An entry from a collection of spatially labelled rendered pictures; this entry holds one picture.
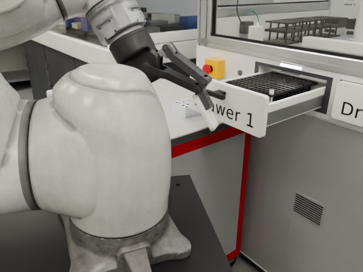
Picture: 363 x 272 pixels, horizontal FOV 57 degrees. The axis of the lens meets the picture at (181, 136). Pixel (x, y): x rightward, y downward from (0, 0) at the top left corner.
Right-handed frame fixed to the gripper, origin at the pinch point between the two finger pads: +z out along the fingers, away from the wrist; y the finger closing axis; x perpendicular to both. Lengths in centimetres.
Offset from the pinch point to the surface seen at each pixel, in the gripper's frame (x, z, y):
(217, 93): 30.9, -1.0, -2.5
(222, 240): 54, 57, -39
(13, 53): 270, -137, -325
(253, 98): 28.8, 3.9, 6.2
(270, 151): 62, 30, -7
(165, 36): 106, -30, -44
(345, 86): 49, 15, 25
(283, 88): 47.0, 7.8, 9.8
